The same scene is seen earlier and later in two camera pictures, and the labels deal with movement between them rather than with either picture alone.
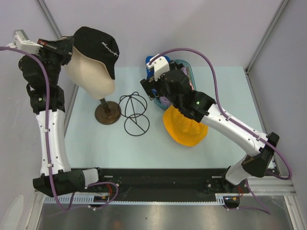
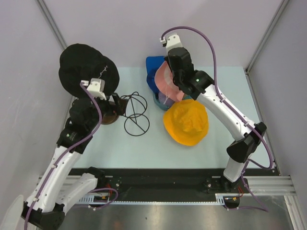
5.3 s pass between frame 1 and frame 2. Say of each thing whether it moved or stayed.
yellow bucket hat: stayed
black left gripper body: moved
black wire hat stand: stayed
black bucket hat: moved
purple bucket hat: stayed
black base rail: stayed
